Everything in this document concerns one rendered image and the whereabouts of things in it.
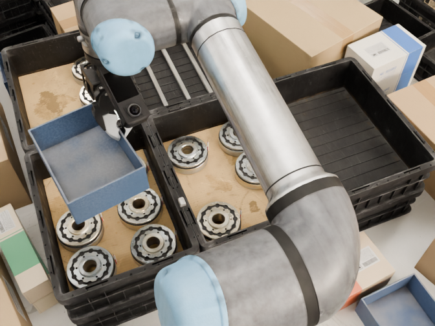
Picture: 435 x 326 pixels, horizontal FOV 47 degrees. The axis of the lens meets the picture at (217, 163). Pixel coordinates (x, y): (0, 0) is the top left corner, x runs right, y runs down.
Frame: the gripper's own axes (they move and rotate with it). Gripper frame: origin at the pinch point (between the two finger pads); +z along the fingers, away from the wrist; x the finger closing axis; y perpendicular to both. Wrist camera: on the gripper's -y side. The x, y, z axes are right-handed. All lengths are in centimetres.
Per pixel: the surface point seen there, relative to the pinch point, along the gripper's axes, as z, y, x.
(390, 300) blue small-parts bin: 38, -45, -46
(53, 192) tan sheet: 29.8, 16.9, 13.5
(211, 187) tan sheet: 27.4, -1.9, -20.5
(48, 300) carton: 40.1, -4.1, 24.1
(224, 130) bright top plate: 23.7, 10.2, -31.4
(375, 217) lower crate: 34, -26, -55
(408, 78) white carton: 30, 6, -98
